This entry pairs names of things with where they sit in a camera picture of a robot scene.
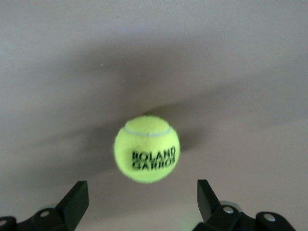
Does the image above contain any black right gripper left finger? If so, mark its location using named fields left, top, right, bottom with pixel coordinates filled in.
left=0, top=180, right=90, bottom=231

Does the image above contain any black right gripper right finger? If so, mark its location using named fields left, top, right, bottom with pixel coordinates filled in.
left=192, top=179, right=296, bottom=231

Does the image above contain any tennis ball with black print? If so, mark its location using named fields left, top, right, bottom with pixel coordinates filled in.
left=113, top=115, right=180, bottom=185

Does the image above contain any brown table mat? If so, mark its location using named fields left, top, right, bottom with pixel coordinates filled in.
left=0, top=0, right=308, bottom=231

